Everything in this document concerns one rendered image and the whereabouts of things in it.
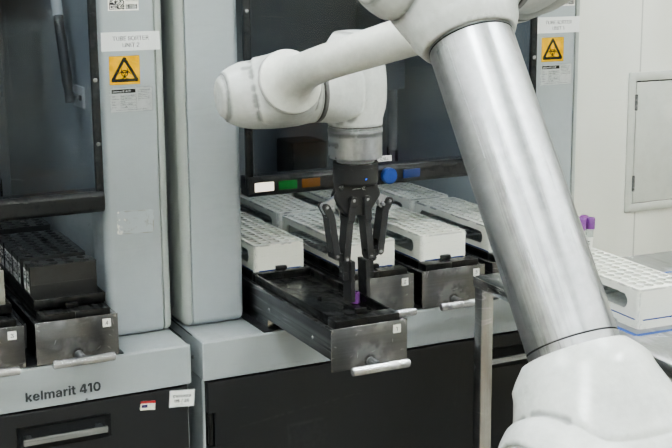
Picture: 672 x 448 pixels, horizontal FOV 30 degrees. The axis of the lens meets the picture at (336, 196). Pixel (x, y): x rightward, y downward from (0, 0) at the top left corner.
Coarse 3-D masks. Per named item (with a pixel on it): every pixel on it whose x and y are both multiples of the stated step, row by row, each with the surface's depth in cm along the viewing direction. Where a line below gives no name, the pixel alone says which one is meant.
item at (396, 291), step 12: (312, 264) 236; (324, 264) 233; (396, 264) 231; (336, 276) 227; (384, 276) 226; (396, 276) 227; (408, 276) 228; (372, 288) 225; (384, 288) 226; (396, 288) 227; (408, 288) 228; (384, 300) 227; (396, 300) 228; (408, 300) 229; (408, 312) 224
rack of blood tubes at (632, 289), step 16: (608, 256) 208; (608, 272) 198; (624, 272) 199; (640, 272) 199; (656, 272) 198; (608, 288) 208; (624, 288) 191; (640, 288) 189; (656, 288) 189; (624, 304) 201; (640, 304) 188; (656, 304) 189; (624, 320) 192; (640, 320) 189; (656, 320) 190
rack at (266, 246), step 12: (252, 216) 250; (252, 228) 239; (264, 228) 240; (276, 228) 239; (252, 240) 230; (264, 240) 230; (276, 240) 230; (288, 240) 230; (300, 240) 229; (252, 252) 226; (264, 252) 226; (276, 252) 227; (288, 252) 228; (300, 252) 229; (252, 264) 226; (264, 264) 226; (276, 264) 227; (288, 264) 229; (300, 264) 230
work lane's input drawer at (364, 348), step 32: (256, 288) 221; (288, 288) 220; (320, 288) 220; (288, 320) 209; (320, 320) 200; (352, 320) 196; (384, 320) 199; (320, 352) 199; (352, 352) 197; (384, 352) 199
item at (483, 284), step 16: (640, 256) 234; (656, 256) 234; (480, 288) 219; (496, 288) 214; (480, 304) 220; (480, 320) 221; (480, 336) 221; (640, 336) 186; (656, 336) 186; (480, 352) 222; (656, 352) 178; (480, 368) 222; (480, 384) 223; (480, 400) 223; (480, 416) 224; (480, 432) 224
